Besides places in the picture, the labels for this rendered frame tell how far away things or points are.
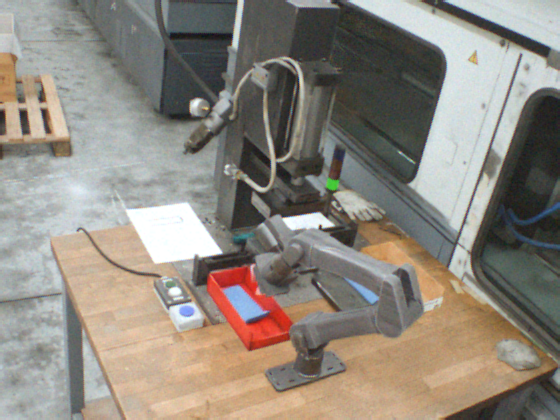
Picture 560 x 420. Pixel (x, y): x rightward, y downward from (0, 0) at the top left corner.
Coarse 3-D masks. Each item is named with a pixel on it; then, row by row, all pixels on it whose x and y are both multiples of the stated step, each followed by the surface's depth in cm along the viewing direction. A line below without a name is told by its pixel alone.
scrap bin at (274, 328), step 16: (224, 272) 169; (240, 272) 172; (208, 288) 168; (224, 288) 171; (256, 288) 169; (224, 304) 160; (272, 304) 162; (240, 320) 153; (256, 320) 162; (272, 320) 162; (288, 320) 156; (240, 336) 154; (256, 336) 156; (272, 336) 153; (288, 336) 156
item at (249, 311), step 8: (232, 288) 171; (240, 288) 171; (232, 296) 168; (240, 296) 168; (240, 304) 165; (248, 304) 166; (240, 312) 163; (248, 312) 163; (256, 312) 164; (264, 312) 160; (248, 320) 158
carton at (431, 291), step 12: (360, 252) 188; (372, 252) 191; (384, 252) 194; (396, 252) 191; (396, 264) 192; (420, 276) 183; (420, 288) 184; (432, 288) 179; (444, 288) 176; (432, 300) 180
